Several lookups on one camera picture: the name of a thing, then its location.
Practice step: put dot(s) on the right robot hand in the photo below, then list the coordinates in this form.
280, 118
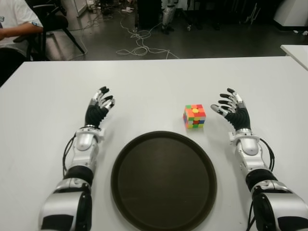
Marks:
240, 118

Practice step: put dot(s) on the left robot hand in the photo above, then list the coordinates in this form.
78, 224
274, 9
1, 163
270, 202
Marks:
95, 114

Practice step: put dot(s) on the multicoloured Rubik's cube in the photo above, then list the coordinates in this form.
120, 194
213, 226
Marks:
195, 116

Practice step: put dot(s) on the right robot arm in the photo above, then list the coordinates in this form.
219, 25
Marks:
252, 154

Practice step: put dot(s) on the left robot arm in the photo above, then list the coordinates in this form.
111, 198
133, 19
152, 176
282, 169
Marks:
81, 154

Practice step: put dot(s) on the round dark brown plate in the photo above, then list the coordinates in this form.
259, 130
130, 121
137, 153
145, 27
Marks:
163, 183

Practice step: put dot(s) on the white side table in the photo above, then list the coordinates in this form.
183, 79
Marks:
297, 54

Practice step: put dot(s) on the black office chair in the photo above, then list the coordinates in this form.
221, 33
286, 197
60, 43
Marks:
54, 21

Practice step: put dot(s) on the metal folding stand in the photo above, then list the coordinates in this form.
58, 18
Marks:
253, 15

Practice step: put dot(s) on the white cabinet black base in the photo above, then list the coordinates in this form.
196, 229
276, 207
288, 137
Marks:
292, 12

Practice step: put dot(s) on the standing humanoid robot legs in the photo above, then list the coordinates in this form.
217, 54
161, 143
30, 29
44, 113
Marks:
167, 15

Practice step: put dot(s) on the seated person white shirt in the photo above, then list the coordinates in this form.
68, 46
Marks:
14, 19

